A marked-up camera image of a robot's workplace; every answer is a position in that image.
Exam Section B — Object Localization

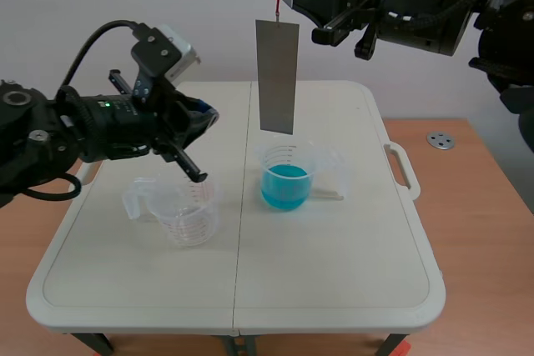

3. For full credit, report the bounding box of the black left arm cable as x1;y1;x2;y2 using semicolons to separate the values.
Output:
23;171;83;203

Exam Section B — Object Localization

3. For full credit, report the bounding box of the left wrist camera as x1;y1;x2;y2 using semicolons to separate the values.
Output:
130;23;204;83

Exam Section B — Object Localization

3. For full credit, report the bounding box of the black left wrist camera cable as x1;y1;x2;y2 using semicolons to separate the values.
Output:
61;19;147;97

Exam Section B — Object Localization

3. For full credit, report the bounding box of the grey metal plate orange handle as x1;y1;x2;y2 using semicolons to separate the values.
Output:
254;0;301;137

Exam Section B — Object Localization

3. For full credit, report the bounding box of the empty clear plastic beaker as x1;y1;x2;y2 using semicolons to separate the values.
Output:
121;173;225;251

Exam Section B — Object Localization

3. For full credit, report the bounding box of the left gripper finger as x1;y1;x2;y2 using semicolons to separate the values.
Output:
181;96;221;147

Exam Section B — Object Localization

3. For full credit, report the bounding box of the clear beaker with blue liquid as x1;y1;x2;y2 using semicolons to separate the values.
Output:
254;140;352;213

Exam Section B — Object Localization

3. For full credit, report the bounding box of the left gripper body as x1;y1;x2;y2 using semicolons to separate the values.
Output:
108;68;209;184

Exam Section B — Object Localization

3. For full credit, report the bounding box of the black table leg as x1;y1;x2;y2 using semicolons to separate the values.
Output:
211;333;256;356
376;333;413;356
68;332;114;356

